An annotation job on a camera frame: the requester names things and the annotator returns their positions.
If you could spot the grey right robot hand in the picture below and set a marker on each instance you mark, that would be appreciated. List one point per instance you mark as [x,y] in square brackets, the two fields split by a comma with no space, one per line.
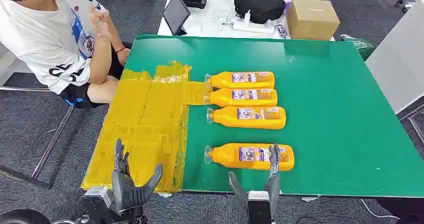
[275,186]

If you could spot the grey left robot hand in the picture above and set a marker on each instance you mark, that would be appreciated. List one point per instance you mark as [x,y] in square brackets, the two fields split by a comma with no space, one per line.
[126,192]

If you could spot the orange drink bottle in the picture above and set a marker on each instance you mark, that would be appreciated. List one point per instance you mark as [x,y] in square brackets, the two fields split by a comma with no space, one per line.
[228,157]
[225,98]
[228,118]
[225,80]

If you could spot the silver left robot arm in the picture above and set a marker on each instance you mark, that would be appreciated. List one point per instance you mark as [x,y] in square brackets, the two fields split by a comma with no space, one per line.
[132,218]

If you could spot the green table mat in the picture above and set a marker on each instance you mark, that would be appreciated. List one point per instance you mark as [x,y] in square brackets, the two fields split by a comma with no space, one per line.
[331,116]

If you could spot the black rounded robot part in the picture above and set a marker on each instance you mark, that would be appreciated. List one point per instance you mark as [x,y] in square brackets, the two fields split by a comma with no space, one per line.
[23,217]

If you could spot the person's left hand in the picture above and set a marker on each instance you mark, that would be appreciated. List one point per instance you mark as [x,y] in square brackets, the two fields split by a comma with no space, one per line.
[123,56]

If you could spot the person's hand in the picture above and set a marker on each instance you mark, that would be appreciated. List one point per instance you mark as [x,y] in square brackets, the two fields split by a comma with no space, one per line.
[99,22]
[123,56]

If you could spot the small purple packet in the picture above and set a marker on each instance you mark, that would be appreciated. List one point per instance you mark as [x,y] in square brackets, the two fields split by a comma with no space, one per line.
[282,30]

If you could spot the white power strip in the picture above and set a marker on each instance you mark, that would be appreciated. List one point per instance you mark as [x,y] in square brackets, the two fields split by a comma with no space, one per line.
[253,28]

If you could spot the green bag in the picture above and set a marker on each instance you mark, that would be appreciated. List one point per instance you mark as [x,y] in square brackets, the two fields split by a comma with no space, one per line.
[359,45]

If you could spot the cardboard box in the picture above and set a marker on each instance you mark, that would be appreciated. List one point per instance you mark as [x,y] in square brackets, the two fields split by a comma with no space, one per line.
[311,20]

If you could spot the person's right hand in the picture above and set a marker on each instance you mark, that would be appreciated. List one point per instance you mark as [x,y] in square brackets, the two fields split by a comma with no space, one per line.
[99,22]

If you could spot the grey table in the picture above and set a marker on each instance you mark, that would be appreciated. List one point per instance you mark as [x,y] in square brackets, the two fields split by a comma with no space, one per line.
[397,60]

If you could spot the person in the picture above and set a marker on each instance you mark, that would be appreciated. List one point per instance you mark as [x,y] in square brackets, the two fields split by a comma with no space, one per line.
[39,33]

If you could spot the black bag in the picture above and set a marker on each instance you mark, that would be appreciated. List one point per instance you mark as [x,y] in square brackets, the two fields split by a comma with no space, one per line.
[258,4]

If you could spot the black tablet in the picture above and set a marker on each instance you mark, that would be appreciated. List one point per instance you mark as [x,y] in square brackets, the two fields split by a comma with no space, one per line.
[175,14]

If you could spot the white table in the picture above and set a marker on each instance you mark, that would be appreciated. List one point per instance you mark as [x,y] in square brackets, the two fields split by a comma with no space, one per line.
[218,4]

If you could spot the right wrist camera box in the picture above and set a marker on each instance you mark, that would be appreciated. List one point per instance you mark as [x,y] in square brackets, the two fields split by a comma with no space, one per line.
[259,207]

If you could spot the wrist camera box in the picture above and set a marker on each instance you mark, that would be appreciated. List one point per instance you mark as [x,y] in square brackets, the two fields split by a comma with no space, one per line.
[259,207]
[97,201]

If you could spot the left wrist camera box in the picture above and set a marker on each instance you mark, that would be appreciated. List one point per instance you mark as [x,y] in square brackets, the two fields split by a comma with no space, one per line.
[97,201]

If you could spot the metal chair frame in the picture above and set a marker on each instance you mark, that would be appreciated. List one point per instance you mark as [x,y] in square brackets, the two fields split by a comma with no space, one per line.
[53,139]

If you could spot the metal table frame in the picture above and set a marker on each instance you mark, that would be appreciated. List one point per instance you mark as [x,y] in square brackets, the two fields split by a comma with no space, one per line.
[414,124]

